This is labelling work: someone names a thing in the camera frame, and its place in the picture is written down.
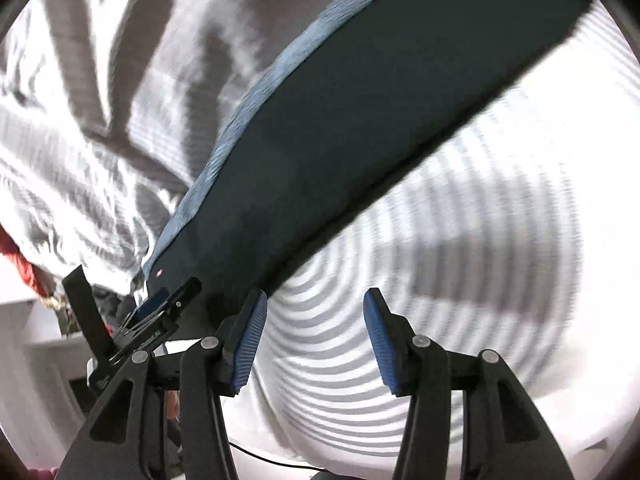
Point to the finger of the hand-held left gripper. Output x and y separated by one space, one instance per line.
86 310
159 304

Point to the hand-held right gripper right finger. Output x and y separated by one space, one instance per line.
381 345

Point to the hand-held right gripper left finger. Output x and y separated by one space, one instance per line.
248 347

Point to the black pants with blue waistband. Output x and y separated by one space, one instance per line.
375 110

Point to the white cabinet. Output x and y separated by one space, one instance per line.
35 360

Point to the red cloth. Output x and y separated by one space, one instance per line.
22 267

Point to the white sheet with grey arcs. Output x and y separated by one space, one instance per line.
475 260

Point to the grey striped duvet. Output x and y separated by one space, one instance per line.
125 100

